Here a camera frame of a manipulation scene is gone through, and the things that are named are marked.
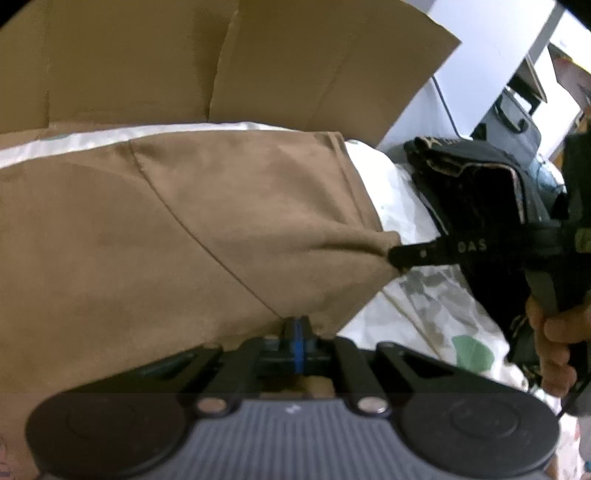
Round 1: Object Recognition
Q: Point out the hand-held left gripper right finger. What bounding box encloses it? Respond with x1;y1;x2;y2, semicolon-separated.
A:
299;318;476;415

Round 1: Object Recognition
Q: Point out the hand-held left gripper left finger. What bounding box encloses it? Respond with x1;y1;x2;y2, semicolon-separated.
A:
120;318;297;415

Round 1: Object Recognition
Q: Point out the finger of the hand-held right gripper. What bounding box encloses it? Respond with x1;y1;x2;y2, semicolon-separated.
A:
388;235;527;274

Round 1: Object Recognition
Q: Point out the brown t-shirt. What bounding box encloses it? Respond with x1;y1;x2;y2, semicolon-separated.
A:
0;129;402;480

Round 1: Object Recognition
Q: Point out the person's right hand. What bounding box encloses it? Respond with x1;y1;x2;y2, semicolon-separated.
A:
526;298;583;395

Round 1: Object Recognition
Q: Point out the cream printed blanket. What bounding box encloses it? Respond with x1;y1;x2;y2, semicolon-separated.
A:
0;121;583;480

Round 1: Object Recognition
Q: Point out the black folded cloth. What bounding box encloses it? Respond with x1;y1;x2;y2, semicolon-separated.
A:
404;136;555;333

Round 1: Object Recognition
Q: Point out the leopard print cloth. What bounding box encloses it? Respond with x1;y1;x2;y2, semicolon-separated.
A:
406;137;527;222

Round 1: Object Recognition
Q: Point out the black suitcase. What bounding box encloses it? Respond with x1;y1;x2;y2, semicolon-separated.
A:
480;85;543;158

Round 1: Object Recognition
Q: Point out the large cardboard sheet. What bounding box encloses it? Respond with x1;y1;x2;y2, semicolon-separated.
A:
0;0;462;144

